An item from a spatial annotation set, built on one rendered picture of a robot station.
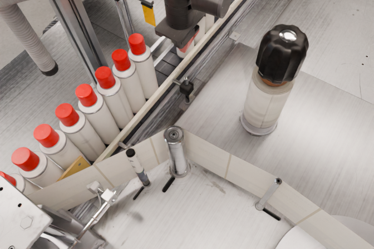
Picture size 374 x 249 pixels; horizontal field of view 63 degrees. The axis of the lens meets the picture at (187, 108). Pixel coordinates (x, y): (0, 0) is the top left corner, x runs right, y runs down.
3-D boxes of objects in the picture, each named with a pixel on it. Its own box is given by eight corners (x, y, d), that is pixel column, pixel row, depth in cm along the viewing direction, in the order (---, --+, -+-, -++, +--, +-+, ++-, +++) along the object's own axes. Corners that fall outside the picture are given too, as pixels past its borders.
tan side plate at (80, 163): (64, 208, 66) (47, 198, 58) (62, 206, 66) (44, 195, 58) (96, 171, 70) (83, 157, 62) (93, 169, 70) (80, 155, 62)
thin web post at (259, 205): (261, 212, 65) (281, 189, 49) (252, 207, 66) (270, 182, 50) (265, 204, 66) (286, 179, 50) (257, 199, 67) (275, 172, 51)
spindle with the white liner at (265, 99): (266, 142, 74) (301, 64, 48) (234, 123, 76) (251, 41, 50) (282, 114, 77) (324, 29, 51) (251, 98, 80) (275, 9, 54)
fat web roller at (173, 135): (182, 182, 69) (176, 150, 53) (166, 171, 71) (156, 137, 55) (193, 165, 71) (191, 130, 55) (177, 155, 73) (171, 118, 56)
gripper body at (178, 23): (206, 17, 66) (207, -12, 59) (180, 48, 62) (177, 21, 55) (182, 6, 68) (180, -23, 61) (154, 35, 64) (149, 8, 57)
